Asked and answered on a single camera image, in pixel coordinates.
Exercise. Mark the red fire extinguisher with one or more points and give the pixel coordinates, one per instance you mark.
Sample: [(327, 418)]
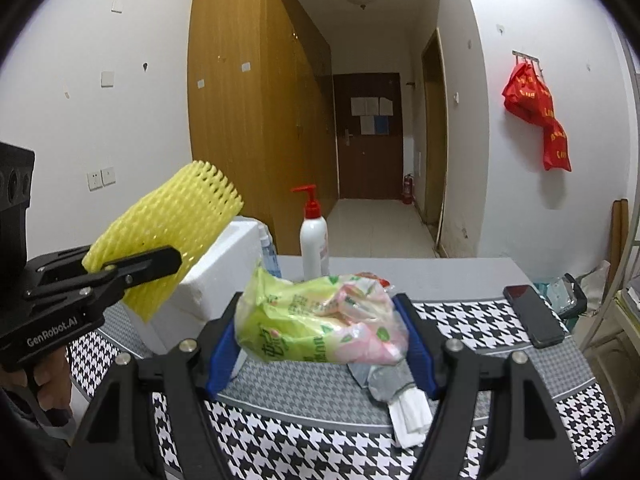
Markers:
[(408, 191)]

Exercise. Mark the red snack packet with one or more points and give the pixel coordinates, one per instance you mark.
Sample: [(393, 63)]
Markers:
[(372, 278)]

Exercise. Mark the person's left hand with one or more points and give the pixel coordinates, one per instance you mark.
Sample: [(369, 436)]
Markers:
[(52, 380)]

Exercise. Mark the red plastic bag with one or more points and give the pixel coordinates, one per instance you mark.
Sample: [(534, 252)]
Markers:
[(556, 147), (525, 95)]

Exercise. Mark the dark brown door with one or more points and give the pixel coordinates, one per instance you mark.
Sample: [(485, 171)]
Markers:
[(370, 165)]

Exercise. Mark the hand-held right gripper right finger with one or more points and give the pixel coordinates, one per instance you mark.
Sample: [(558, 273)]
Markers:
[(420, 355)]

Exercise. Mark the light wooden side door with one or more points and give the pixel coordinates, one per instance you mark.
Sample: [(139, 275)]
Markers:
[(434, 150)]

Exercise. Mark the yellow foam fruit net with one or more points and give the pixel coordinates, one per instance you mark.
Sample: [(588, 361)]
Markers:
[(165, 215)]

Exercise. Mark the white red pump bottle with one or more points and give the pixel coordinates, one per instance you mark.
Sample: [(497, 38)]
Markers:
[(314, 245)]

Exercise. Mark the metal wall hook rack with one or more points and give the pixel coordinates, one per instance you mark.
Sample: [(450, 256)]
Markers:
[(525, 54)]

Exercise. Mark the white wall socket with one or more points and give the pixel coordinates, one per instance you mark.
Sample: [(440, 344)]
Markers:
[(108, 175), (95, 180)]

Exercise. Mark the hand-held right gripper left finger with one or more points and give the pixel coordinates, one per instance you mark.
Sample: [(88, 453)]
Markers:
[(222, 355)]

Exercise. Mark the green pink tissue packet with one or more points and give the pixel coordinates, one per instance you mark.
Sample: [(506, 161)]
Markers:
[(310, 320)]

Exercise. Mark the blue paper notice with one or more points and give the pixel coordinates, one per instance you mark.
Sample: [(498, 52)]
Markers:
[(382, 125)]

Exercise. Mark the white paper notice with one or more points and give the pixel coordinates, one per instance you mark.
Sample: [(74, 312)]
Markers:
[(358, 106), (368, 125), (386, 105), (372, 105)]

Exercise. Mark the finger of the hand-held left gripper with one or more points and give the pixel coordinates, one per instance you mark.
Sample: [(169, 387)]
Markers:
[(145, 262)]

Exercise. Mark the white plastic bag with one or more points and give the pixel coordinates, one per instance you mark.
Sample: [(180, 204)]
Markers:
[(599, 282)]

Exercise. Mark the grey sock with light cuff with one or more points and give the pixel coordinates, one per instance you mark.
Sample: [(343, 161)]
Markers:
[(395, 382)]

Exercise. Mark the person's left forearm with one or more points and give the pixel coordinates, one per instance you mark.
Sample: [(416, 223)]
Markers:
[(25, 440)]

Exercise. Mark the wooden wardrobe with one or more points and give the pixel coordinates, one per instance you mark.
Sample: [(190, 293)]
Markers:
[(235, 110)]

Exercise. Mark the houndstooth tablecloth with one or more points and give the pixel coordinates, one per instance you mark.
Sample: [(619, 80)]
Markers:
[(310, 430)]

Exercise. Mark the white wall switch plate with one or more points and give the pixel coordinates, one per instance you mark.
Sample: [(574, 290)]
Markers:
[(116, 6), (106, 78)]

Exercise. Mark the white foam box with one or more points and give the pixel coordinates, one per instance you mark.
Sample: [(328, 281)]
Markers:
[(210, 270)]

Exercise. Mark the black smartphone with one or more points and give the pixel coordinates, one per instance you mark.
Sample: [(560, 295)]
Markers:
[(535, 315)]

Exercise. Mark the blue spray bottle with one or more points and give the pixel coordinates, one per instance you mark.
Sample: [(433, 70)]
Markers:
[(270, 260)]

